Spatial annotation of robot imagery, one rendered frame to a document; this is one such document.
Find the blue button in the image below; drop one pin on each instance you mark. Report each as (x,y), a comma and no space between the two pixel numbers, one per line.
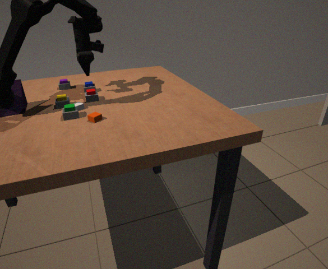
(89,85)

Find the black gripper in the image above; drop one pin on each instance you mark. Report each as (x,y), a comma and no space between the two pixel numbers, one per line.
(84,55)

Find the green button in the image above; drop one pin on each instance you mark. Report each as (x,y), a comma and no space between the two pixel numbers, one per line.
(70,111)

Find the orange block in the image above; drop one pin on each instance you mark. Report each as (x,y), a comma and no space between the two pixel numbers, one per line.
(95,117)

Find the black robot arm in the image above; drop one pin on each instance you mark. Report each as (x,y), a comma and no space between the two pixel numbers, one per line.
(27,13)

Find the yellow button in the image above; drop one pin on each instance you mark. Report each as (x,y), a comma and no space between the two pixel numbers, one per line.
(62,100)

